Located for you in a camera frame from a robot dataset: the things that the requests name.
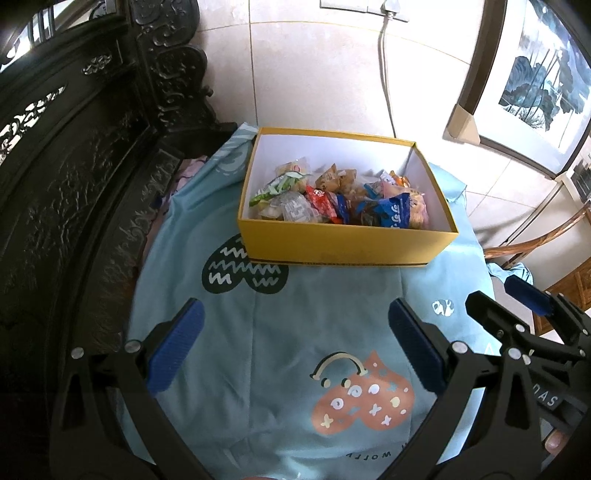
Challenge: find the pink cookie snack pack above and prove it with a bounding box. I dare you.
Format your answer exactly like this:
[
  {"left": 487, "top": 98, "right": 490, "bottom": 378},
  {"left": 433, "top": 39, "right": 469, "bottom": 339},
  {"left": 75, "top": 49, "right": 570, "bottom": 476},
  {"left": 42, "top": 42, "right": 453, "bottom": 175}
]
[{"left": 409, "top": 191, "right": 429, "bottom": 229}]

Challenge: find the blue snack bag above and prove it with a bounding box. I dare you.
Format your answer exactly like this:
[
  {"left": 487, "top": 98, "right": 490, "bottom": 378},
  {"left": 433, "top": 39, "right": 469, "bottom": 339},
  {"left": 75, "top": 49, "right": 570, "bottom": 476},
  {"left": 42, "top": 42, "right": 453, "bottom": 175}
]
[{"left": 354, "top": 193, "right": 411, "bottom": 229}]

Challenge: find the clear white candy bag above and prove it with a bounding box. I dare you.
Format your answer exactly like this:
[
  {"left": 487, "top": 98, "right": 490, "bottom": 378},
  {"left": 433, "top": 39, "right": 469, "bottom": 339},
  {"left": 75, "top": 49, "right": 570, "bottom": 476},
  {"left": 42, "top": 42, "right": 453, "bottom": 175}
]
[{"left": 270, "top": 191, "right": 322, "bottom": 223}]

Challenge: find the tan pastry snack bag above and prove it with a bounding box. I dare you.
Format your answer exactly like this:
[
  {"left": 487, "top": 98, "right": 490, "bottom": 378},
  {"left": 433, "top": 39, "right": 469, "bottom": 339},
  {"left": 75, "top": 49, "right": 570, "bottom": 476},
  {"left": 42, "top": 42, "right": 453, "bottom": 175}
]
[{"left": 315, "top": 164, "right": 356, "bottom": 194}]

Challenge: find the red small snack packet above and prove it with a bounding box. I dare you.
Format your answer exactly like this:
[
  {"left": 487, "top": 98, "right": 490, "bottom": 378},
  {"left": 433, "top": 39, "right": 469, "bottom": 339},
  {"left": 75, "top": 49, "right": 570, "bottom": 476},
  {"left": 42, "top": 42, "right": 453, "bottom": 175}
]
[{"left": 305, "top": 186, "right": 344, "bottom": 224}]

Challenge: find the pale green snack bag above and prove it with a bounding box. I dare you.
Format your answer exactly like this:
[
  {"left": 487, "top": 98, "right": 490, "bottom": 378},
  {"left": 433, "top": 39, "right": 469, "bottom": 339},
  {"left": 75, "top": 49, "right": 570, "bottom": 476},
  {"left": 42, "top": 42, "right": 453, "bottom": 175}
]
[{"left": 249, "top": 171, "right": 308, "bottom": 207}]

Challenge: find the person's right hand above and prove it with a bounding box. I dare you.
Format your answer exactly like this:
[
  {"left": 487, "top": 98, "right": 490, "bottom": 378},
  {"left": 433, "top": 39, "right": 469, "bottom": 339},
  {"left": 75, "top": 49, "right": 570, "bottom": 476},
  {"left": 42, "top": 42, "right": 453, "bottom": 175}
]
[{"left": 544, "top": 430, "right": 570, "bottom": 456}]

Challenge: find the blue cloth on chair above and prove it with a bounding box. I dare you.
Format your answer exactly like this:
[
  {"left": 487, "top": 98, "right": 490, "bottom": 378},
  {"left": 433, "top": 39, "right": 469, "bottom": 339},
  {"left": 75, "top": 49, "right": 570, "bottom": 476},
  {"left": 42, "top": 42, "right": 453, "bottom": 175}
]
[{"left": 487, "top": 262, "right": 534, "bottom": 285}]

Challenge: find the wooden armchair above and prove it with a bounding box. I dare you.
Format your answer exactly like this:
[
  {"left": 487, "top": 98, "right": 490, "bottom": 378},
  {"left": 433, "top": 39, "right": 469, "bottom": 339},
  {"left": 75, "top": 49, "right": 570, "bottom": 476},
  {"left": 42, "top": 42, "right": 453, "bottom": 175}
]
[{"left": 492, "top": 193, "right": 590, "bottom": 339}]

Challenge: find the light blue tablecloth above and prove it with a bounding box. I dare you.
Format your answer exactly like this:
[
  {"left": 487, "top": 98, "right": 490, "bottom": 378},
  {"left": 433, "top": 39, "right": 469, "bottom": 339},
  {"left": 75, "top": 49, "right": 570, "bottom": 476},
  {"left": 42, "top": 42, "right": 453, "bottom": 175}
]
[{"left": 128, "top": 124, "right": 500, "bottom": 479}]

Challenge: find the yellow cardboard box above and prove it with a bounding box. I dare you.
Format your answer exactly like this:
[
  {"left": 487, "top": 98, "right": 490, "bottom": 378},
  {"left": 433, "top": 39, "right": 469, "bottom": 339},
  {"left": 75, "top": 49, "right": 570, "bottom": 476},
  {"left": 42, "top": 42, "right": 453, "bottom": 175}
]
[{"left": 238, "top": 128, "right": 459, "bottom": 267}]

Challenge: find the framed lotus painting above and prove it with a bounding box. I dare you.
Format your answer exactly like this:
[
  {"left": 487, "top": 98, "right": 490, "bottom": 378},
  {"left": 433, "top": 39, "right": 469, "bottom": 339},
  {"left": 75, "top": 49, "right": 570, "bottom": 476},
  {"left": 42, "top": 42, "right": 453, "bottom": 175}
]
[{"left": 446, "top": 1, "right": 590, "bottom": 178}]

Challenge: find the dark carved wooden furniture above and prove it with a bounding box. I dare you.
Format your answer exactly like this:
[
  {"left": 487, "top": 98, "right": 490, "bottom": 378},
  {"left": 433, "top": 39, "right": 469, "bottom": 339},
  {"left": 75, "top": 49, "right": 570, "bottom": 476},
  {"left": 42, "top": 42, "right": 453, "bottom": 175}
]
[{"left": 1, "top": 1, "right": 229, "bottom": 430}]

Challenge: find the white wall cable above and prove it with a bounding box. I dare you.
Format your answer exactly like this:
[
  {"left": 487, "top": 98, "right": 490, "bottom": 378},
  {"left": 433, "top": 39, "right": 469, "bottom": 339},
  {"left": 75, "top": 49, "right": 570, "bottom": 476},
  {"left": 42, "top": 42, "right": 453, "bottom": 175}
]
[{"left": 376, "top": 8, "right": 399, "bottom": 139}]

